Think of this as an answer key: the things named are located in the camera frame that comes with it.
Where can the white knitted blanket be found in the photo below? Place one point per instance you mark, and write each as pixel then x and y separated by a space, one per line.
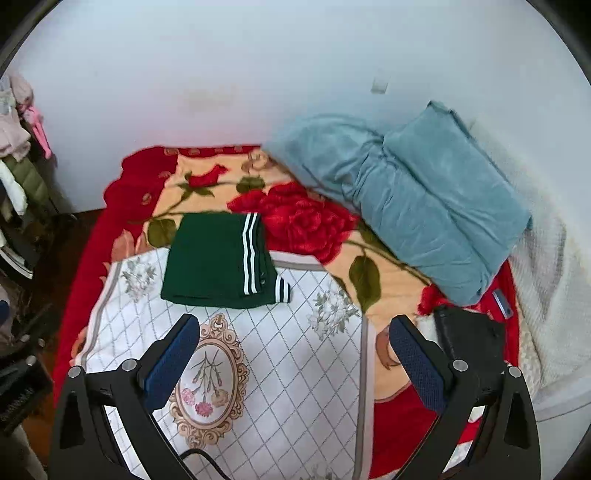
pixel 554 300

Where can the small blue phone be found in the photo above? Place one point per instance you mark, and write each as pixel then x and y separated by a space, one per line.
pixel 503 303

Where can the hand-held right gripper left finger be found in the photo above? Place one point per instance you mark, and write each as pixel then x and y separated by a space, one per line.
pixel 171 364

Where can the hanging clothes pile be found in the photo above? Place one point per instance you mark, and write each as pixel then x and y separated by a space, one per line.
pixel 18 134

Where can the blue folded blanket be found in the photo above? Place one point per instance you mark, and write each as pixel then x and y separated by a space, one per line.
pixel 415 194

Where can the person's left forearm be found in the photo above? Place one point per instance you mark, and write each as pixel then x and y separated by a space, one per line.
pixel 18 457

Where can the green and white jacket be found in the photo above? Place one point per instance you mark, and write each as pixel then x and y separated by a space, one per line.
pixel 207 258

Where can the red floral blanket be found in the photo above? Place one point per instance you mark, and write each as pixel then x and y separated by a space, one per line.
pixel 300 217

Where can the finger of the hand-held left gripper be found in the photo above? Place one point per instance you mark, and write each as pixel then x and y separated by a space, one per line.
pixel 36 353

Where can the white diamond-pattern mat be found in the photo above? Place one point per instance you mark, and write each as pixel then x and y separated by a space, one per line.
pixel 286 369

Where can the clear wall hook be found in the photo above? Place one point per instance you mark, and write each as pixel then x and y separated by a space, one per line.
pixel 380 84

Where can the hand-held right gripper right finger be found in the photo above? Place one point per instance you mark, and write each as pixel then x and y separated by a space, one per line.
pixel 415 364

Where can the black bag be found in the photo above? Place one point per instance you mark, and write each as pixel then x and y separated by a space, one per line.
pixel 471 332

